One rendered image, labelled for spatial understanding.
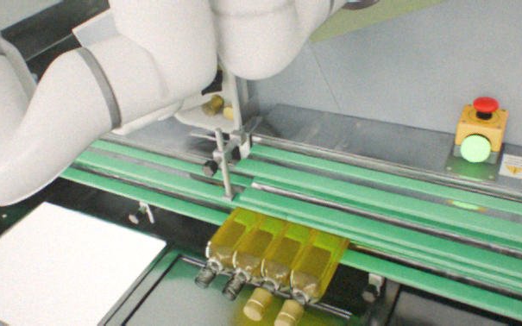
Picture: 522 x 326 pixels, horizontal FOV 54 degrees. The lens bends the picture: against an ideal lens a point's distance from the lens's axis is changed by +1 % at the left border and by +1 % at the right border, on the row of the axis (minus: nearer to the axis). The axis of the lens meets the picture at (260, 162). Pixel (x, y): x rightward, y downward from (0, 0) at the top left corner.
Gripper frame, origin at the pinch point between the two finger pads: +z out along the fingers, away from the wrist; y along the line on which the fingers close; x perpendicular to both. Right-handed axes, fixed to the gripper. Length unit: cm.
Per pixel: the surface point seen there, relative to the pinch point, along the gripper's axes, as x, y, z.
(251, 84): -1.1, 8.5, 4.1
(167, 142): -17.1, -10.4, -1.2
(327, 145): -7.2, 29.7, -4.4
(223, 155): -9.6, 13.0, -14.3
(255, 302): -27.3, 28.2, -28.6
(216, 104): -6.6, 0.9, 2.3
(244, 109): -5.8, 8.8, 0.8
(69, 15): 1, -72, 31
